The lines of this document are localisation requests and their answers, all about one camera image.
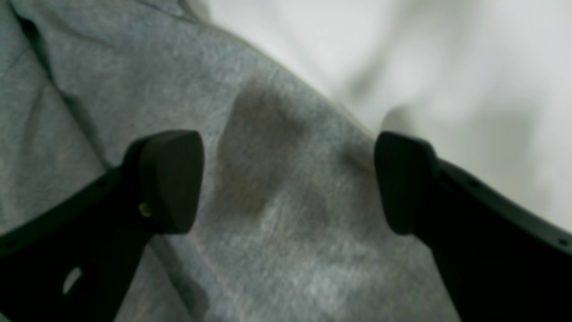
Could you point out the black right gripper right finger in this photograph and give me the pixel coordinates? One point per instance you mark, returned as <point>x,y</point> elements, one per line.
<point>498,261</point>

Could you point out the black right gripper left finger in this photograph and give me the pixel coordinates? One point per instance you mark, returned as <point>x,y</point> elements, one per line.
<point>75,262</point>

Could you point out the grey t-shirt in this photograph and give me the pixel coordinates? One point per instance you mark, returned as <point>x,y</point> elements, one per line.
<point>290,225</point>

